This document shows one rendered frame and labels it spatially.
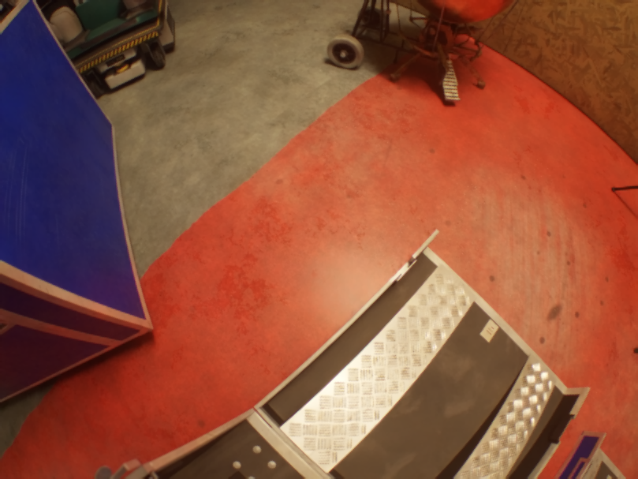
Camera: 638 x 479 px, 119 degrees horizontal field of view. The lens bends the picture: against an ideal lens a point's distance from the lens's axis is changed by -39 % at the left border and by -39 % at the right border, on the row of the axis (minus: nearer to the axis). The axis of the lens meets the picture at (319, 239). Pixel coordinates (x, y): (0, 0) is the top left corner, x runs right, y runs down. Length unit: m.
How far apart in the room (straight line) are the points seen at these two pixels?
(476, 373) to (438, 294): 0.32
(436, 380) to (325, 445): 0.43
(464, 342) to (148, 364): 1.13
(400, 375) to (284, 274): 0.52
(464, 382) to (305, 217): 0.83
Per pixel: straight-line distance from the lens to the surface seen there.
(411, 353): 0.98
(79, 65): 2.17
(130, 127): 1.86
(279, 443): 0.90
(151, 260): 1.29
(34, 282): 0.67
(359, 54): 1.71
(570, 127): 2.23
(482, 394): 1.16
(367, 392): 0.92
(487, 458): 1.13
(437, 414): 1.09
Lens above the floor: 1.03
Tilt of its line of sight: 67 degrees down
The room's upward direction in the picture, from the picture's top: 3 degrees counter-clockwise
